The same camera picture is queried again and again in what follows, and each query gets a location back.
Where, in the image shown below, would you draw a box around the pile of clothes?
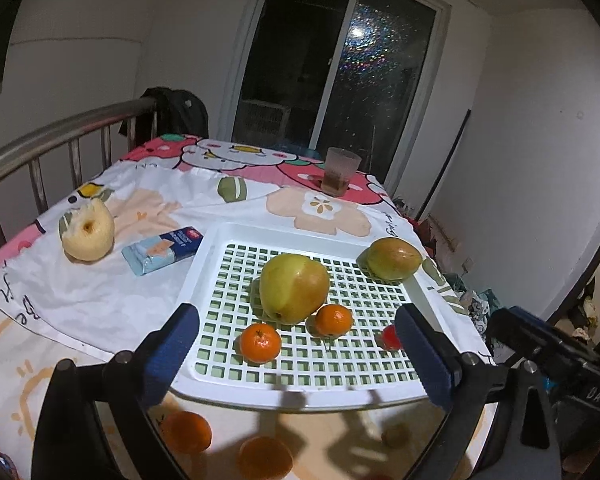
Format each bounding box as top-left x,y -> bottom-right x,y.
442,272 -> 503,346

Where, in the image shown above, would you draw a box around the small orange tangerine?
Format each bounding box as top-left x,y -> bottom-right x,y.
160,411 -> 213,453
314,304 -> 354,338
237,436 -> 294,480
239,322 -> 283,365

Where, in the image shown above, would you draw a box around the large green mango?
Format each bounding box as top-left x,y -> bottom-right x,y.
357,237 -> 424,281

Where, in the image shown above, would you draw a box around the white slotted plastic tray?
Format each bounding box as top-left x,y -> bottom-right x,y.
171,222 -> 496,408

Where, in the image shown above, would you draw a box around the clear plastic cup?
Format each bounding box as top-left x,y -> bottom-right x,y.
321,147 -> 362,198

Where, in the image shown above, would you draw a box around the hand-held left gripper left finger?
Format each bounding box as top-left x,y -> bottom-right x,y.
30,303 -> 201,480

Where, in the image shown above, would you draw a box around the white wire crate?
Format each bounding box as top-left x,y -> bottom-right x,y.
235,99 -> 292,142

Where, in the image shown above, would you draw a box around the pink cartoon printed blanket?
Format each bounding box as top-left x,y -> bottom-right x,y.
0,132 -> 398,268

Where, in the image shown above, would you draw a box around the red bags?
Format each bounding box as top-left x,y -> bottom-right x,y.
395,197 -> 456,261

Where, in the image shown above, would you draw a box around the yellow bitten apple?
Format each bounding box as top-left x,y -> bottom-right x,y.
60,197 -> 116,262

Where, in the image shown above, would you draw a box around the metal bed rail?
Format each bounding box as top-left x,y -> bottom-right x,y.
0,97 -> 161,251

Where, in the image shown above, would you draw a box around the yellow green pear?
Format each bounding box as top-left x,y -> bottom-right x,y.
258,254 -> 331,325

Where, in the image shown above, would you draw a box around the sliding glass door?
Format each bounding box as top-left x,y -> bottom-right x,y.
217,0 -> 453,193

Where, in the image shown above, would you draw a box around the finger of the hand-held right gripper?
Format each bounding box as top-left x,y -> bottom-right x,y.
490,306 -> 600,377

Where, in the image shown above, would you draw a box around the black backpack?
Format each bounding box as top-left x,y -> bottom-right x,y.
119,86 -> 210,142

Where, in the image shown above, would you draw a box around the blue snack packet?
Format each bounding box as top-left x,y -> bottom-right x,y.
121,226 -> 204,276

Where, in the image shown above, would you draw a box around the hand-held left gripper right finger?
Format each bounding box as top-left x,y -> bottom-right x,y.
395,304 -> 565,480

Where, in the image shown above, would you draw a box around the black leaning rod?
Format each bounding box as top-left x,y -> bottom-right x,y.
419,109 -> 472,221

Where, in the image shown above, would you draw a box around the red tomato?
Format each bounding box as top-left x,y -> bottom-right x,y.
376,324 -> 405,352

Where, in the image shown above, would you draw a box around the white orange patterned blanket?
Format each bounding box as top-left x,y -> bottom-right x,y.
0,300 -> 486,480

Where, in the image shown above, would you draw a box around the small tan longan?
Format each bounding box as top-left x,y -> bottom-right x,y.
381,422 -> 412,448

